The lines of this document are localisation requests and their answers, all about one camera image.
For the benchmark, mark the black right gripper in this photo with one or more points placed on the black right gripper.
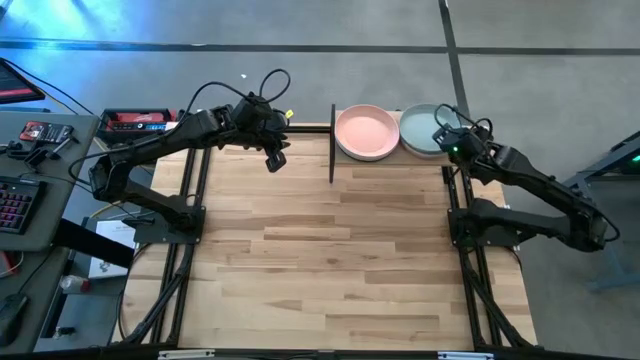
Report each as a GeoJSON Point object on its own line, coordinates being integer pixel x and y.
{"type": "Point", "coordinates": [460, 145]}

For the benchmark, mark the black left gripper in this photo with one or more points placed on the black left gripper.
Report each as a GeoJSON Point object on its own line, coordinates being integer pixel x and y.
{"type": "Point", "coordinates": [260, 125]}

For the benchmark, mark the teal plate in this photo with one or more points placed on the teal plate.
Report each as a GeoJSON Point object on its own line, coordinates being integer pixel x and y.
{"type": "Point", "coordinates": [417, 127]}

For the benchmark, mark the pink plate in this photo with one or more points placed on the pink plate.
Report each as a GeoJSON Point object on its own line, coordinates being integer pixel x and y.
{"type": "Point", "coordinates": [367, 132]}

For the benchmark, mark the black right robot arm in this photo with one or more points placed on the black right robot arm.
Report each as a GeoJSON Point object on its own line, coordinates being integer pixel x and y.
{"type": "Point", "coordinates": [530, 180]}

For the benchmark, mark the wooden shelf with black sides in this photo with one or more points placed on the wooden shelf with black sides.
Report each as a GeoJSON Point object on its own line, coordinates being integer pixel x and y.
{"type": "Point", "coordinates": [332, 150]}

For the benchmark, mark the red and black toolbox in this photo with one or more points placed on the red and black toolbox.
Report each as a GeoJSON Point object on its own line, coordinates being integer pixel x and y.
{"type": "Point", "coordinates": [130, 119]}

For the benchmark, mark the white paper booklet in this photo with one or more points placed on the white paper booklet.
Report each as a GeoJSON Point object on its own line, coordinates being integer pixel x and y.
{"type": "Point", "coordinates": [112, 232]}

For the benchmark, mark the black device with green light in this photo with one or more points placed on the black device with green light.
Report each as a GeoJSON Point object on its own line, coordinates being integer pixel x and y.
{"type": "Point", "coordinates": [632, 167]}

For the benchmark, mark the grey side desk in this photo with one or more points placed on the grey side desk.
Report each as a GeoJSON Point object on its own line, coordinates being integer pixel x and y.
{"type": "Point", "coordinates": [82, 130]}

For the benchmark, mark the black slanted beam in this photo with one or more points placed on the black slanted beam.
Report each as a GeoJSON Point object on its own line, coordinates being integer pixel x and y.
{"type": "Point", "coordinates": [95, 245]}

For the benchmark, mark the black crossbeam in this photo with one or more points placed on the black crossbeam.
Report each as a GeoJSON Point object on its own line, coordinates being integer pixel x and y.
{"type": "Point", "coordinates": [320, 356]}

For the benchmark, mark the blue-grey metal stand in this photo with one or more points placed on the blue-grey metal stand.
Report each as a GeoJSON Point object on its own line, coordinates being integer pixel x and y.
{"type": "Point", "coordinates": [617, 280]}

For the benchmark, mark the red and black handheld device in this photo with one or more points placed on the red and black handheld device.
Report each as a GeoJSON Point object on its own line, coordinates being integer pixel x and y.
{"type": "Point", "coordinates": [45, 132]}

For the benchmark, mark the clear bottle with red cap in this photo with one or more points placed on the clear bottle with red cap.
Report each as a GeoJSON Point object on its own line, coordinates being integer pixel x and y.
{"type": "Point", "coordinates": [75, 285]}

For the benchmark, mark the black desk clamp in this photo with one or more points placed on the black desk clamp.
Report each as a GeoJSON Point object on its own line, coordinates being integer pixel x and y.
{"type": "Point", "coordinates": [37, 157]}

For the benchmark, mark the black backlit keyboard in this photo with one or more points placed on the black backlit keyboard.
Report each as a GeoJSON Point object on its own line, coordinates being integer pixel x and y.
{"type": "Point", "coordinates": [20, 205]}

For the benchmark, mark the small black gadget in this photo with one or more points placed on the small black gadget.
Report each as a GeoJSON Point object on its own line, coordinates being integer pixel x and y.
{"type": "Point", "coordinates": [11, 149]}

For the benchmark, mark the small black adapter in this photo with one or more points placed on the small black adapter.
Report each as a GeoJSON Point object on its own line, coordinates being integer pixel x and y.
{"type": "Point", "coordinates": [62, 330]}

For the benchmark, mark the black monitor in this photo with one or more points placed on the black monitor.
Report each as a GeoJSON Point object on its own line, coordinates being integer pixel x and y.
{"type": "Point", "coordinates": [15, 85]}

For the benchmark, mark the black computer mouse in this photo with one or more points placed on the black computer mouse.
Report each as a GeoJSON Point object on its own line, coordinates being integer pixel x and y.
{"type": "Point", "coordinates": [11, 320]}

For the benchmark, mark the black aluminium table frame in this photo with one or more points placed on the black aluminium table frame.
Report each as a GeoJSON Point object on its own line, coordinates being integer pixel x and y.
{"type": "Point", "coordinates": [310, 129]}

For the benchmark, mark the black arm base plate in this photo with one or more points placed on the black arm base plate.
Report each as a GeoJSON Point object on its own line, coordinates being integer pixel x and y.
{"type": "Point", "coordinates": [155, 234]}
{"type": "Point", "coordinates": [454, 227]}

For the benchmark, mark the silver metal bracket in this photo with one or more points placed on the silver metal bracket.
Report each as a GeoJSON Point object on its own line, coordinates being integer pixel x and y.
{"type": "Point", "coordinates": [466, 356]}
{"type": "Point", "coordinates": [186, 354]}

